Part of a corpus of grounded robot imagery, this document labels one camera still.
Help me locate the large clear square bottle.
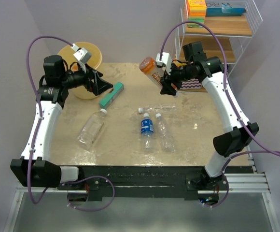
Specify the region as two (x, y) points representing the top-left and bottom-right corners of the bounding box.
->
(77, 109), (107, 151)

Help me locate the crushed clear bottle white cap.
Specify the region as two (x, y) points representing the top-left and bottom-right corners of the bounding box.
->
(138, 103), (177, 114)

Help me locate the blue box on shelf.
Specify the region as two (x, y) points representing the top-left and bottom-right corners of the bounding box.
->
(206, 1), (246, 17)

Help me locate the white wire shelf rack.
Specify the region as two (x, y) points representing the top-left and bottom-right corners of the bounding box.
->
(173, 0), (263, 73)

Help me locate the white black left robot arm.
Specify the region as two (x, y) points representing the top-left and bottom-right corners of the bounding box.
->
(10, 55), (113, 189)

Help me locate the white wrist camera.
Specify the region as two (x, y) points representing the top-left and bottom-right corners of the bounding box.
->
(71, 43), (92, 73)
(155, 52), (172, 74)

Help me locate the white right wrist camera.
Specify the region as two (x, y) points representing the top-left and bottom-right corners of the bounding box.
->
(155, 52), (172, 74)

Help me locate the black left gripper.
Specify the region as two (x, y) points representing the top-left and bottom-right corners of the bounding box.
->
(61, 60), (113, 95)

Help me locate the slim clear bottle white cap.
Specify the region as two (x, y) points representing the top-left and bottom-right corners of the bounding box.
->
(155, 113), (175, 152)

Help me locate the teal rectangular box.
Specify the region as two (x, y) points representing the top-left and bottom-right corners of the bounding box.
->
(99, 82), (124, 109)

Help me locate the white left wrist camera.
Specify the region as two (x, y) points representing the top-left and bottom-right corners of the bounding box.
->
(71, 43), (92, 73)

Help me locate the blue label clear bottle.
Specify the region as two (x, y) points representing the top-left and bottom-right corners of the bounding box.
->
(140, 113), (154, 153)

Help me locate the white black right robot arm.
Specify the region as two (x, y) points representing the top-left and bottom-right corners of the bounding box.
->
(155, 42), (259, 190)

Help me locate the orange label clear bottle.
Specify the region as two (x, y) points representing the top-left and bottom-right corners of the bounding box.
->
(139, 57), (164, 92)

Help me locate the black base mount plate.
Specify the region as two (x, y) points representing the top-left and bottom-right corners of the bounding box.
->
(56, 165), (254, 203)

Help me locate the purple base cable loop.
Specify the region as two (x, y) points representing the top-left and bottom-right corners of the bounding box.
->
(67, 175), (115, 213)

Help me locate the purple wavy pattern pouch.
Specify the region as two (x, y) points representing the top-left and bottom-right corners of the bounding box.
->
(180, 79), (202, 90)

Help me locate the yellow plastic bin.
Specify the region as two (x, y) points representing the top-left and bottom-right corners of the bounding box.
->
(57, 42), (103, 100)

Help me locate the stacked colourful sponges top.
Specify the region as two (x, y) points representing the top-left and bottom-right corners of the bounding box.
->
(186, 0), (207, 23)

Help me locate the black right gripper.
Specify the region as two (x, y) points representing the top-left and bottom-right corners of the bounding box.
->
(160, 60), (196, 96)

